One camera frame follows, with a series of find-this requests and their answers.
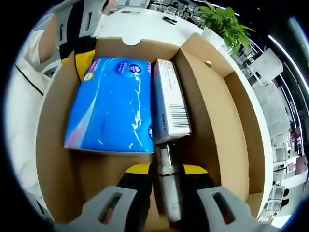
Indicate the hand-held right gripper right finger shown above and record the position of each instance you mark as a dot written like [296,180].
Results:
[236,215]

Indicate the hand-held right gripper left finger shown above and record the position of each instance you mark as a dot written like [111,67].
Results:
[96,215]

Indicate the blue soft tissue pack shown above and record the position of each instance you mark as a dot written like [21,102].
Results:
[108,108]

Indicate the grey tube bottle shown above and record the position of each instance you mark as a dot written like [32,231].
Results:
[169,193]

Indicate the white printed carton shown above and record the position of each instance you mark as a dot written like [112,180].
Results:
[169,96]

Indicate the brown cardboard shoe box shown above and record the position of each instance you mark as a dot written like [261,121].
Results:
[217,120]

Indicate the small black item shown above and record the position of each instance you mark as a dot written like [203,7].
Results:
[170,20]

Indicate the person in white shirt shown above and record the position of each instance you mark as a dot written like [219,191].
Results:
[24,120]

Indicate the green plant in white pot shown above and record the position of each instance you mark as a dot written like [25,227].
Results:
[224,21]

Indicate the frosted partition screen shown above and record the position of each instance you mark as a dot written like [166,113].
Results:
[268,65]

